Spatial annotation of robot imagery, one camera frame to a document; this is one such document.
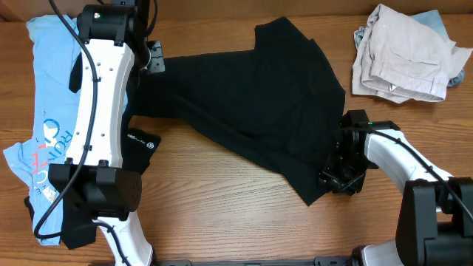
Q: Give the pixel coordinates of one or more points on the light blue printed t-shirt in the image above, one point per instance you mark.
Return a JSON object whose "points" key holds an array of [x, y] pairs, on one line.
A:
{"points": [[55, 113]]}

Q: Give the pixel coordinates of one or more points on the beige folded shorts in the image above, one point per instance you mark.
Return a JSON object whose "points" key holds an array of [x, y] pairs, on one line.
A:
{"points": [[401, 59]]}

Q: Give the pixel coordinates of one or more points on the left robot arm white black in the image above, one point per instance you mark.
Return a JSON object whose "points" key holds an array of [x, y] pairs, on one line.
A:
{"points": [[96, 192]]}

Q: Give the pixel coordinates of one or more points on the black garment with logo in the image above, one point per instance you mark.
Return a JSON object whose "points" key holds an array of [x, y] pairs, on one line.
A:
{"points": [[137, 148]]}

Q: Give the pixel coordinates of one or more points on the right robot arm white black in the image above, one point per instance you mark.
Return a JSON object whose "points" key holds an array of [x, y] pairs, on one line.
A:
{"points": [[435, 219]]}

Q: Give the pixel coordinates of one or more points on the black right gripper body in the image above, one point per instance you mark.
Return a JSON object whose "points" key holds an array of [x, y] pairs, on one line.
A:
{"points": [[349, 172]]}

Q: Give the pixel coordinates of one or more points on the black t-shirt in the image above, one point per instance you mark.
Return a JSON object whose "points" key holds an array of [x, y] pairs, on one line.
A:
{"points": [[277, 105]]}

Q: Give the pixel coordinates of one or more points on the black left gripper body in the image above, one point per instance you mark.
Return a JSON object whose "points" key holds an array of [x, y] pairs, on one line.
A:
{"points": [[156, 57]]}

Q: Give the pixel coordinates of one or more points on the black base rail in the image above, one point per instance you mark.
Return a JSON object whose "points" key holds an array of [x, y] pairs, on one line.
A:
{"points": [[258, 262]]}

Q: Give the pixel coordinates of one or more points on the pale blue folded cloth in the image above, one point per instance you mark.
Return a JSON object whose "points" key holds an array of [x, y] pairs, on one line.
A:
{"points": [[433, 20]]}

